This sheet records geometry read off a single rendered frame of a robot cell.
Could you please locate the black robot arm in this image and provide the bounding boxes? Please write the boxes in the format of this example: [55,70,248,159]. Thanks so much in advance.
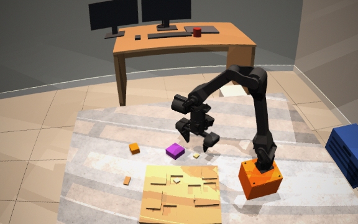
[171,65,277,174]

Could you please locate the purple cube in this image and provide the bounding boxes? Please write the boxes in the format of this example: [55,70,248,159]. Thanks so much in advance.
[165,143,185,160]

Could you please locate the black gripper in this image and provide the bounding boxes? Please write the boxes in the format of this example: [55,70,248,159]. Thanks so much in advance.
[175,118,220,152]

